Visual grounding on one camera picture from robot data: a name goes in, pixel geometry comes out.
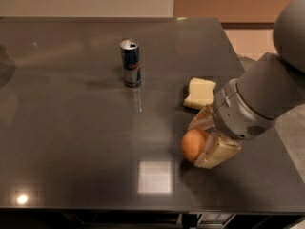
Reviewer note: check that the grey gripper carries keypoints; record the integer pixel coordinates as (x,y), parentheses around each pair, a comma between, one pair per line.
(235,115)

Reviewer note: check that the orange fruit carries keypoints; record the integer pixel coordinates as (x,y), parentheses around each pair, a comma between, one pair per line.
(192,144)

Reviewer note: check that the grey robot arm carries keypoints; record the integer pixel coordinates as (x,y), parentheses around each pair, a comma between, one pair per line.
(249,106)

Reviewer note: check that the yellow sponge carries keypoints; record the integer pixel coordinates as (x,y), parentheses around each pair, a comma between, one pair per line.
(201,93)

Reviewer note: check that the blue silver energy drink can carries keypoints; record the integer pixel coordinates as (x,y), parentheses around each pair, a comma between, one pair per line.
(130,60)

